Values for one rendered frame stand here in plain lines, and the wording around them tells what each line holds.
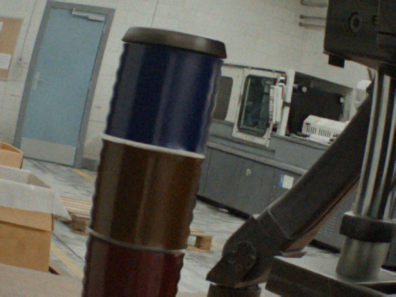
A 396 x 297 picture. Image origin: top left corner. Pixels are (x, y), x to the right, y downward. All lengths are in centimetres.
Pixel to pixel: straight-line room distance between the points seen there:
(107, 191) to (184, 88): 4
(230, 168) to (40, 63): 301
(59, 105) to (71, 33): 100
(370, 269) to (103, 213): 30
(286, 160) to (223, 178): 131
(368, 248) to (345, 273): 2
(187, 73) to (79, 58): 1148
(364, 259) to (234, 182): 963
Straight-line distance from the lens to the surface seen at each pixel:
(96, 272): 33
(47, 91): 1168
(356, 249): 59
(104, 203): 32
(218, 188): 1051
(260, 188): 969
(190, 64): 31
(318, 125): 937
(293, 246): 98
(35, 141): 1170
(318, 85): 1074
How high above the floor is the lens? 117
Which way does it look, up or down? 3 degrees down
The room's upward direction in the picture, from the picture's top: 11 degrees clockwise
